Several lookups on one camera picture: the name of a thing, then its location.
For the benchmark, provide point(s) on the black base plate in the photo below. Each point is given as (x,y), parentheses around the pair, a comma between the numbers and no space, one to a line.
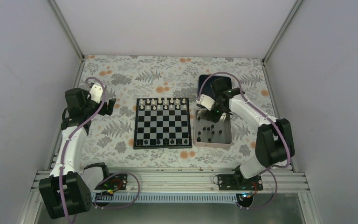
(228,182)
(114,183)

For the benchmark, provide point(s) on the aluminium rail frame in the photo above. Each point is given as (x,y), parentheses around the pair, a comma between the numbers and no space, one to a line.
(192,180)

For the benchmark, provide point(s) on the dark blue tin lid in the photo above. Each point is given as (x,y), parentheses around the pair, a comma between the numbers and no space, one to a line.
(205,88)

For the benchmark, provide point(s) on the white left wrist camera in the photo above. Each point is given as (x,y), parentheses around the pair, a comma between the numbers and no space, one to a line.
(96,93)

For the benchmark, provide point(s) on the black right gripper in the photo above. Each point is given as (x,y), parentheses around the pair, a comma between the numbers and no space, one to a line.
(213,118)

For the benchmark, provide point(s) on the floral patterned table mat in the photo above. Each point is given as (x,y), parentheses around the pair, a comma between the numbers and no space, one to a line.
(128,78)

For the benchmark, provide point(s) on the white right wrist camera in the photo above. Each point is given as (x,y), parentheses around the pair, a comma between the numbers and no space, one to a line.
(205,101)

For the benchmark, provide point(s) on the black chess piece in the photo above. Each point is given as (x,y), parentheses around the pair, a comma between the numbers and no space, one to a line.
(166,141)

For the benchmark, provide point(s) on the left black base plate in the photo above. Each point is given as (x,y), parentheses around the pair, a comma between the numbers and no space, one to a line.
(114,183)

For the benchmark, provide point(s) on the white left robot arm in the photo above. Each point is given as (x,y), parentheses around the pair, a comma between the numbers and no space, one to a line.
(65,191)

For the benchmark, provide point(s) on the metal tin tray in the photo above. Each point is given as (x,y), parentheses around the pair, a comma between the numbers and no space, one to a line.
(209,134)

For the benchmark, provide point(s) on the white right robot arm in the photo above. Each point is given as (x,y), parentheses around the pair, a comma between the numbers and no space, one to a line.
(274,141)

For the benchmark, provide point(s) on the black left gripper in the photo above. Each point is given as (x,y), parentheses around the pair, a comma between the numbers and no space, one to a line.
(103,111)

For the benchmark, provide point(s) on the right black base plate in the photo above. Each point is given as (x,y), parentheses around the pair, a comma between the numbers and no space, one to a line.
(228,182)

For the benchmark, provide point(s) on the white chess piece row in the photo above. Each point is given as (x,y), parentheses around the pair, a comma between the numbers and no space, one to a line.
(159,104)

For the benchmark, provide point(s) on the black white chessboard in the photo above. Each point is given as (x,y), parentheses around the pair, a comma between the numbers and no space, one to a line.
(154,126)

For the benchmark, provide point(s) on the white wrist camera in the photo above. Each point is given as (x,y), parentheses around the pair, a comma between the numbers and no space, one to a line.
(205,101)
(96,93)

